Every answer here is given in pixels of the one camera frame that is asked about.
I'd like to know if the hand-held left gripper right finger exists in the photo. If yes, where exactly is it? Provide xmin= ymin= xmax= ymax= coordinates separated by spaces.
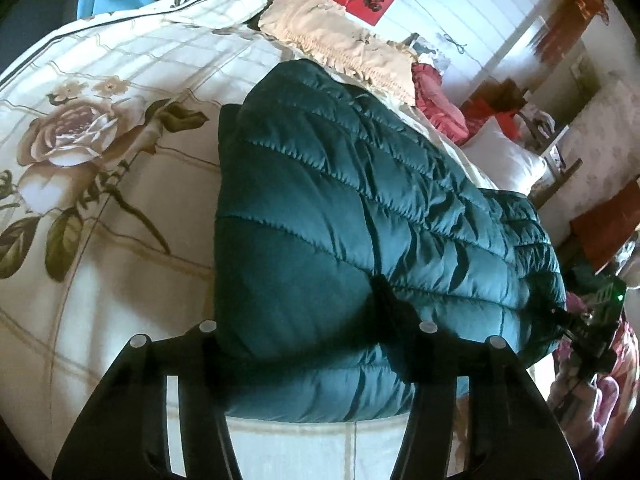
xmin=372 ymin=277 xmax=583 ymax=480

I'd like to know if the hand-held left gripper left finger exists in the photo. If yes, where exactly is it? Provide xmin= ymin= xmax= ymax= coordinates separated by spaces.
xmin=50 ymin=320 xmax=246 ymax=480

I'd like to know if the dark green quilted jacket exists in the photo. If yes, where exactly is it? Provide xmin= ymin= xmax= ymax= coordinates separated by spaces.
xmin=212 ymin=59 xmax=568 ymax=423

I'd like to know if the person's right forearm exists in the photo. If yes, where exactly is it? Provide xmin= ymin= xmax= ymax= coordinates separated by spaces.
xmin=546 ymin=330 xmax=640 ymax=466

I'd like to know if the orange red cloth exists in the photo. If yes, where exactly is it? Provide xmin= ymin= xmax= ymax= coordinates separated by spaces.
xmin=570 ymin=195 xmax=640 ymax=267

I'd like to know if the floral cream bed sheet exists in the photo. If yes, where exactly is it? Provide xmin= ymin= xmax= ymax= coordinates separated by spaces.
xmin=0 ymin=0 xmax=551 ymax=480

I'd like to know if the wooden chair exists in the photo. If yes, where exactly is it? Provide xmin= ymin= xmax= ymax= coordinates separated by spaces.
xmin=520 ymin=110 xmax=585 ymax=207

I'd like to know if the white pillow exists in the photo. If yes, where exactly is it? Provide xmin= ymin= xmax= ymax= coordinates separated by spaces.
xmin=460 ymin=117 xmax=548 ymax=196

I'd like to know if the red ruffled cushion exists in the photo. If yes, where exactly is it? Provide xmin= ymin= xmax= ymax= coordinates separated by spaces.
xmin=410 ymin=60 xmax=472 ymax=146

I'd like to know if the framed photo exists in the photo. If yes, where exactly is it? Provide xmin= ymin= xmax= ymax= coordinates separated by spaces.
xmin=407 ymin=32 xmax=451 ymax=68

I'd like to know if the peach fringed pillow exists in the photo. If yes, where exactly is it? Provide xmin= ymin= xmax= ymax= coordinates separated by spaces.
xmin=257 ymin=0 xmax=421 ymax=106

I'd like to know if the blue box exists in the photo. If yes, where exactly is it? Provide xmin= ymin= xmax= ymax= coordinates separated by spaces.
xmin=75 ymin=0 xmax=157 ymax=21

